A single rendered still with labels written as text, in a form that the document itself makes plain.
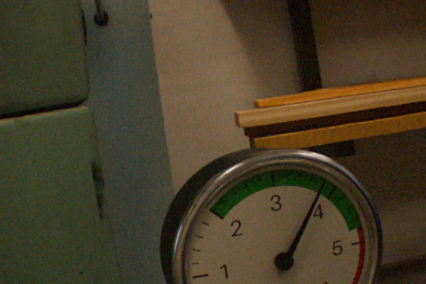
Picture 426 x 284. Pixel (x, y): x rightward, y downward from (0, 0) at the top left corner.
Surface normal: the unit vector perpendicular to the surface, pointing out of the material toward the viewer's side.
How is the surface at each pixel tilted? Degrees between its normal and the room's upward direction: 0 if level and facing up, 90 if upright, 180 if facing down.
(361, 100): 89
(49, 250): 90
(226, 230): 90
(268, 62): 90
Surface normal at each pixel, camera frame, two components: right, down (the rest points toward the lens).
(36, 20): 0.22, 0.02
